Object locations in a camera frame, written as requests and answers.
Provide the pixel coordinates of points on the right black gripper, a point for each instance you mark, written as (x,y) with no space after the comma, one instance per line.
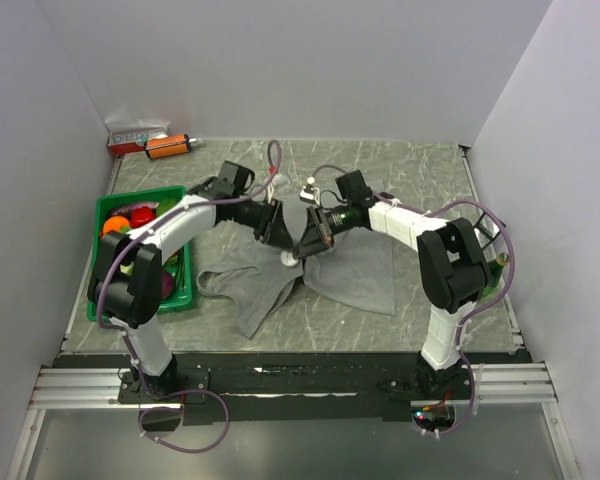
(317,235)

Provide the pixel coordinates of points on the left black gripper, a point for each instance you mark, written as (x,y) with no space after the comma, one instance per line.
(272,229)

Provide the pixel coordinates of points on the white round garment tag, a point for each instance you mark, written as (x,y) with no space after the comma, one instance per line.
(288,259)

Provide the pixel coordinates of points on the grey garment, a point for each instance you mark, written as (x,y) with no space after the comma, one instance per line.
(356,272)

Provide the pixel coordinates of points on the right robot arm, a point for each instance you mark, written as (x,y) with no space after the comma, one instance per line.
(453,268)

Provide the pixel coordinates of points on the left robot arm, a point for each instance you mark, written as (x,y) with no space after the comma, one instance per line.
(126,280)

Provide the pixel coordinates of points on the green lettuce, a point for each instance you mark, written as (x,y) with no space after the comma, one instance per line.
(172,262)

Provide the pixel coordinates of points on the green bell pepper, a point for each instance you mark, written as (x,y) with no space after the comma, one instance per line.
(165,205)

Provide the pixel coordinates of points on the green plastic crate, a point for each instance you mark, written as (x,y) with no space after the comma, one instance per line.
(184,294)

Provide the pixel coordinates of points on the purple cabbage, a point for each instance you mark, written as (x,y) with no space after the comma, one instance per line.
(168,285)

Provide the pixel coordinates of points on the red bell pepper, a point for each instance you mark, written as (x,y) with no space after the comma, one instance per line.
(141,216)

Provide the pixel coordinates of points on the orange cylinder tool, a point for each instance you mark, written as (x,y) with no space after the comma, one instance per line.
(170,146)

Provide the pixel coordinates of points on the purple eggplant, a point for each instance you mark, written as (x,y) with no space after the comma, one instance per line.
(127,209)

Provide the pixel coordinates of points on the orange fruit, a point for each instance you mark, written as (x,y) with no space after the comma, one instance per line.
(118,223)

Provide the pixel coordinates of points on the red white box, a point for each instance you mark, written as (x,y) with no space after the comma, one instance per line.
(133,141)

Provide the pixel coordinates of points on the green yellow round object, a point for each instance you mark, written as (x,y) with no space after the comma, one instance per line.
(496,268)

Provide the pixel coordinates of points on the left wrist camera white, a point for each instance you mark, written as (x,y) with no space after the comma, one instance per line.
(277,180)

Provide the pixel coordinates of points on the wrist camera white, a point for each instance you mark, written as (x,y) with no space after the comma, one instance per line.
(277,180)
(310,193)

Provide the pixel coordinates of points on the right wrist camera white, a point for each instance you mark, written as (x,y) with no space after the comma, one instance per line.
(310,193)

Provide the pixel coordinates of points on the black square frame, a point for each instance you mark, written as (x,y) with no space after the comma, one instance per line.
(486,231)

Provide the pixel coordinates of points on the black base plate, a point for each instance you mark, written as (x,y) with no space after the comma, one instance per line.
(300,386)

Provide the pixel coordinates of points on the aluminium rail frame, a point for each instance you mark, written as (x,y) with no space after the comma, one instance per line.
(88,418)

